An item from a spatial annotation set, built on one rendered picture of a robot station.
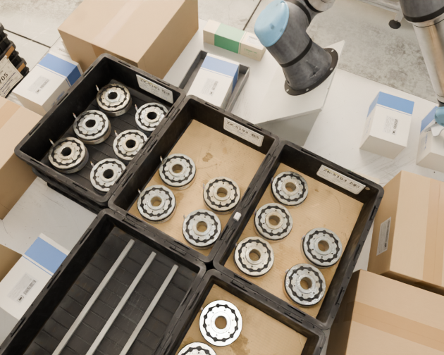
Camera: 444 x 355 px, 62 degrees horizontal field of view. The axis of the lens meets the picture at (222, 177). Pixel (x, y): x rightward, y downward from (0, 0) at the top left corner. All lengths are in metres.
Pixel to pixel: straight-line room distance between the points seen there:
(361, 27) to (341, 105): 1.44
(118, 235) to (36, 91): 0.60
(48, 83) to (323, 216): 0.98
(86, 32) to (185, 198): 0.64
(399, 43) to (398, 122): 1.52
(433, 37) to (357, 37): 1.84
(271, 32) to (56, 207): 0.82
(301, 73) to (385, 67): 1.53
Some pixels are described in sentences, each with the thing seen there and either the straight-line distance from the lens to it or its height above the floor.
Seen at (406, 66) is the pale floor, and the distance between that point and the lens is 2.72.
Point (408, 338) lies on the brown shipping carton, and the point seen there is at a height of 0.86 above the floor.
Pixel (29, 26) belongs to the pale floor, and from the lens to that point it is 2.85.
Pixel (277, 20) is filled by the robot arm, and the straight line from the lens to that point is 1.09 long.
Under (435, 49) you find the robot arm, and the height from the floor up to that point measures 1.21.
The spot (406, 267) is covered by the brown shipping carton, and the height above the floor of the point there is 0.86.
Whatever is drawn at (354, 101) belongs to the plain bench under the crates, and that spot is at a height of 0.70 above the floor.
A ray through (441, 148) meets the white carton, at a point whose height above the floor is 0.79.
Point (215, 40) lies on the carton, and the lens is 1.51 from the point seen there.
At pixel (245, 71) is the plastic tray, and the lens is 1.43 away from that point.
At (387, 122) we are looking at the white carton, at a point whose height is 0.79.
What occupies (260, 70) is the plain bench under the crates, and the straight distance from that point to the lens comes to 1.47.
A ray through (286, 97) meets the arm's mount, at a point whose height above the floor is 0.85.
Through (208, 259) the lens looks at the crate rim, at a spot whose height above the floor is 0.93.
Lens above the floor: 1.80
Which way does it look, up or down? 65 degrees down
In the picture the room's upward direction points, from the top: 5 degrees clockwise
